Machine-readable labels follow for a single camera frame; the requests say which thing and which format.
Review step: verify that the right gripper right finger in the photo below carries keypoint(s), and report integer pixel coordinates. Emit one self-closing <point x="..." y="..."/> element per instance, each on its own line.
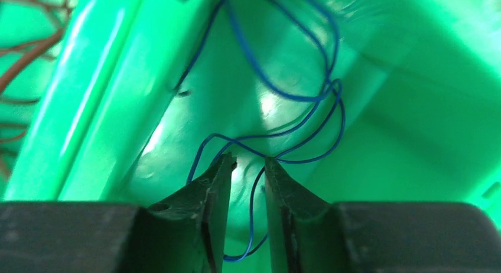
<point x="308" y="234"/>

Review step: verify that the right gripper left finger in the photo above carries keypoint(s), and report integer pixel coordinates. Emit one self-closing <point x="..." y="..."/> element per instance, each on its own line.
<point x="184" y="232"/>

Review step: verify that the green six-compartment bin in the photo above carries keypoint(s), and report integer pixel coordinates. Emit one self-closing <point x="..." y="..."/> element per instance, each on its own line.
<point x="128" y="101"/>

